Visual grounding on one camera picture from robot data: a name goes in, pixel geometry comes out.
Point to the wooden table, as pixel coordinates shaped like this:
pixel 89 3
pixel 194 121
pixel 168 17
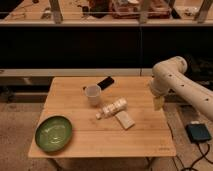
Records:
pixel 93 138

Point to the black foot pedal box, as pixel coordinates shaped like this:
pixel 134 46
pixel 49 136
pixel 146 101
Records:
pixel 198 133

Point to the long wooden shelf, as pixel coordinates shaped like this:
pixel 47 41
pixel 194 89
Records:
pixel 106 13

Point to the black remote control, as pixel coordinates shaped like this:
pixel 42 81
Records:
pixel 106 83

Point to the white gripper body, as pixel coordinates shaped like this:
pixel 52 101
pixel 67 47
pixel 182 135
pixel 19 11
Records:
pixel 158 102

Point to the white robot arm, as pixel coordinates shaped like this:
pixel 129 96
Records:
pixel 169 74

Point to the white plastic cup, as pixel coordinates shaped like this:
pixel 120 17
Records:
pixel 93 94

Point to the white rectangular sponge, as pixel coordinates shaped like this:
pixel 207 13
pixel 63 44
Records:
pixel 125 120

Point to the green ceramic bowl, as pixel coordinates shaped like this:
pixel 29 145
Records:
pixel 53 134

